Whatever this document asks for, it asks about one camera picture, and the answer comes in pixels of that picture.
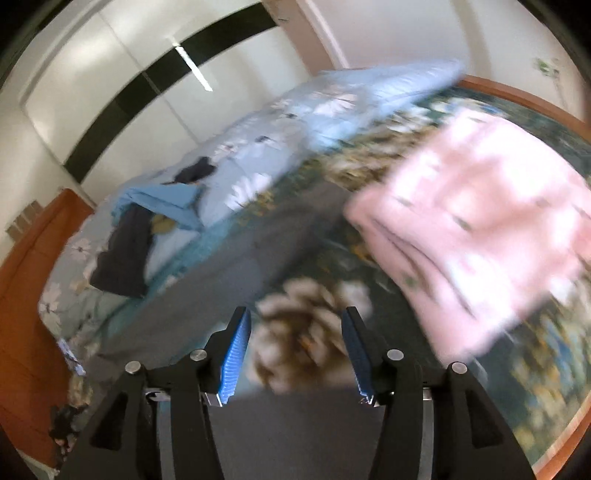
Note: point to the teal floral bed sheet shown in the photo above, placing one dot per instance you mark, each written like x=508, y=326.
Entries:
x=531, y=392

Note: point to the white wardrobe with black stripe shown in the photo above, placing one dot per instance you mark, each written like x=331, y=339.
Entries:
x=115, y=69

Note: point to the small black cloth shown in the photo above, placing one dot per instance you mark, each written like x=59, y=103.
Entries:
x=196, y=170

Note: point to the light blue floral quilt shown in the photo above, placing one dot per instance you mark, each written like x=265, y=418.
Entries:
x=277, y=138

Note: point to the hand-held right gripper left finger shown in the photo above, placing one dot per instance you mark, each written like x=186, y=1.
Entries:
x=235, y=355

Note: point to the pink door frame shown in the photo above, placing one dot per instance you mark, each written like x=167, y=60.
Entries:
x=318, y=32

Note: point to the beige cloth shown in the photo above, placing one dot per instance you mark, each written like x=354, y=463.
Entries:
x=162, y=225

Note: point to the grey sweatshirt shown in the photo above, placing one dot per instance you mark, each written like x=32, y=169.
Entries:
x=221, y=286

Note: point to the pink dotted folded garment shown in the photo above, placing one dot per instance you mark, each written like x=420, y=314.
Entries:
x=461, y=221

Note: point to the wooden bed frame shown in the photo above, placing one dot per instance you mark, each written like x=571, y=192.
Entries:
x=508, y=94

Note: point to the wooden headboard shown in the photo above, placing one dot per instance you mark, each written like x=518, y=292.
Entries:
x=27, y=323

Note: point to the dark navy garment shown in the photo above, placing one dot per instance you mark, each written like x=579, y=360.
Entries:
x=122, y=258

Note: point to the wall switch panel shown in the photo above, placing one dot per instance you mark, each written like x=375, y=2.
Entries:
x=25, y=220

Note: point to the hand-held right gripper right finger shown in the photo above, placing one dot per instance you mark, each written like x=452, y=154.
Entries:
x=358, y=355

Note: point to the floral wall decal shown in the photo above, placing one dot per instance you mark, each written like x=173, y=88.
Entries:
x=547, y=67

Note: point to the blue garment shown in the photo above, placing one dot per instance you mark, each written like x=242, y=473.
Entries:
x=161, y=198

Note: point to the smartphone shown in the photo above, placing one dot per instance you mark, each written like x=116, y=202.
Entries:
x=70, y=356

